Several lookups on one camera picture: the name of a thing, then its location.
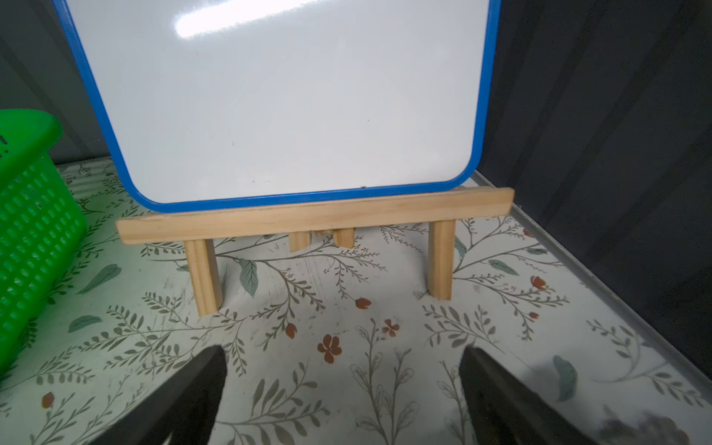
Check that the dark grey scarf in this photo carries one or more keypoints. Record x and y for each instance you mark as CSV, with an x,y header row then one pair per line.
x,y
650,429

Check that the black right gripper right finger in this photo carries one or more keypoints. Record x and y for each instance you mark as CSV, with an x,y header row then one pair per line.
x,y
504,411

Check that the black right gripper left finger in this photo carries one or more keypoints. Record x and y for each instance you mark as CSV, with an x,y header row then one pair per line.
x,y
181,411

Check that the green plastic basket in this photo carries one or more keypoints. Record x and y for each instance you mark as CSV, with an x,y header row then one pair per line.
x,y
42,225

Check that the blue framed whiteboard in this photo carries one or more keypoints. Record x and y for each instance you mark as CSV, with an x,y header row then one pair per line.
x,y
209,105

